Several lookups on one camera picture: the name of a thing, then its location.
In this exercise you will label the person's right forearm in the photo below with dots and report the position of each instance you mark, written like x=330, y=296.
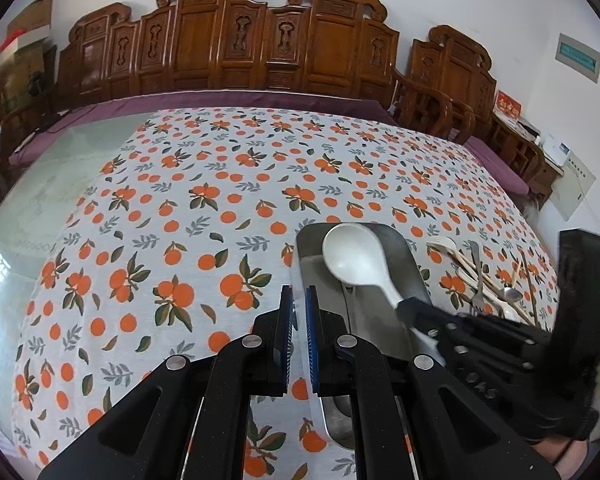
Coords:
x=565, y=460

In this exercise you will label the purple cloth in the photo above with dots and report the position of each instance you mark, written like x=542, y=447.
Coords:
x=230, y=101

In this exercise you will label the framed wall sign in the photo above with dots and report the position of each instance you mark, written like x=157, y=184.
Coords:
x=577, y=57

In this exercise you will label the carved wooden armchair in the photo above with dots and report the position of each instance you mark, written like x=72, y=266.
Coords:
x=450, y=75

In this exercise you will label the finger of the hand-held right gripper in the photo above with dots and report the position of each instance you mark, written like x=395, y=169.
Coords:
x=455, y=355
x=430, y=312

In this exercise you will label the orange print tablecloth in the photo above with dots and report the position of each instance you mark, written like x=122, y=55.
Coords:
x=205, y=200

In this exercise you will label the stainless steel tray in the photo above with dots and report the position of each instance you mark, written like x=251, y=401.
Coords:
x=370, y=332

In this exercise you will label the large white plastic spoon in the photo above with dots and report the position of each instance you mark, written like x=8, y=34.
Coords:
x=352, y=255

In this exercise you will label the metal spoon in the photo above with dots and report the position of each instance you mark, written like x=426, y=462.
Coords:
x=511, y=294

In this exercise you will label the brown cardboard box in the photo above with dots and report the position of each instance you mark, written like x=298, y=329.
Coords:
x=30, y=15

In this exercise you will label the white carton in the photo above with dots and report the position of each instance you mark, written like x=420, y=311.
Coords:
x=557, y=149

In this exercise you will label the wooden side table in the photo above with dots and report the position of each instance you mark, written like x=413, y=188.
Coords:
x=522, y=160

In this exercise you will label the metal fork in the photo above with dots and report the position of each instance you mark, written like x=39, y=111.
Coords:
x=476, y=275

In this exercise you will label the light bamboo chopstick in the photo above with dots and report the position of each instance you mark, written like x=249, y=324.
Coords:
x=485, y=285
x=515, y=276

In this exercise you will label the small red box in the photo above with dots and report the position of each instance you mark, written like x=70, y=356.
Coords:
x=507, y=106

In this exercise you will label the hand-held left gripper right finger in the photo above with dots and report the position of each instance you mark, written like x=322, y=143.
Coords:
x=311, y=340

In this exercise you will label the brown wooden chopstick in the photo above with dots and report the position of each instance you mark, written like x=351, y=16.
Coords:
x=530, y=290

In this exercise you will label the carved wooden bench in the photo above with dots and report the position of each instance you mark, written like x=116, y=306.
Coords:
x=205, y=45

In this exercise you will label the red and white box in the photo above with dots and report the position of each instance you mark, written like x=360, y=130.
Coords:
x=22, y=40

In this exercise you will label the white plastic fork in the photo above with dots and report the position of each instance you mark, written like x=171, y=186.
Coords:
x=442, y=245

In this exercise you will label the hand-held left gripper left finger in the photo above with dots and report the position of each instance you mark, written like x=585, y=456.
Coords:
x=289, y=340

